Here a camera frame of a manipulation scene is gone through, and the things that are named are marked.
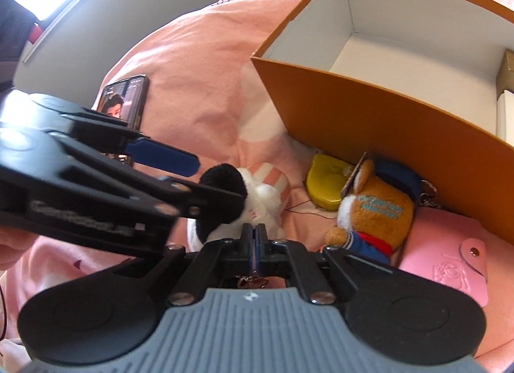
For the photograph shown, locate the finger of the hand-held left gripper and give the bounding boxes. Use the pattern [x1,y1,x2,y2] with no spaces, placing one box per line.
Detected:
[60,110,200,178]
[56,144,247,224]

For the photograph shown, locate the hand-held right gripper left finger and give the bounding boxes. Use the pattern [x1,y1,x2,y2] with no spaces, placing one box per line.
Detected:
[120,224,254,305]

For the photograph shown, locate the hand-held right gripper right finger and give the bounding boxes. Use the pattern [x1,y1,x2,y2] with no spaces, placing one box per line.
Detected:
[257,225,386,303]

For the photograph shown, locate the black white panda plush toy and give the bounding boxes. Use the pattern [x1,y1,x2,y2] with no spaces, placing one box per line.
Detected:
[187,162,290,255]

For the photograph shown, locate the yellow tape measure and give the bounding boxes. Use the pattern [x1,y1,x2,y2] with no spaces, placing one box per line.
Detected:
[306,152,356,212]

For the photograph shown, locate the brown bear plush toy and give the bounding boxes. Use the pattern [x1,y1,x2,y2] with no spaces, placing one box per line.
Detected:
[324,152,442,265]

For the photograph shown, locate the orange cardboard box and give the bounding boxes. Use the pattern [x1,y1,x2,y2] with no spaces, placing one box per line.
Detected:
[250,0,514,255]

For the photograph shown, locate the pink snap wallet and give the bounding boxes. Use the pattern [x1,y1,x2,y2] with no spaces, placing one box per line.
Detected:
[397,210,491,305]

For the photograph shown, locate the black smartphone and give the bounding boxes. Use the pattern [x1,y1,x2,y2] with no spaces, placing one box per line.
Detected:
[96,75,150,167]

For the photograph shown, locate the dark cloth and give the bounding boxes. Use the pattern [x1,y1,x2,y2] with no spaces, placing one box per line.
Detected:
[0,0,39,90]

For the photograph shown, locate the white small box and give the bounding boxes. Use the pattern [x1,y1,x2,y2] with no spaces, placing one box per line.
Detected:
[496,92,514,141]

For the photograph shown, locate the gold brown small box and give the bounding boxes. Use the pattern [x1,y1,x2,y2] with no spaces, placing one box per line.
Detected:
[496,49,514,94]

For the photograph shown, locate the thin dark cable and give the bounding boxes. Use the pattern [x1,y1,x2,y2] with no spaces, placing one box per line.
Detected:
[0,274,8,343]

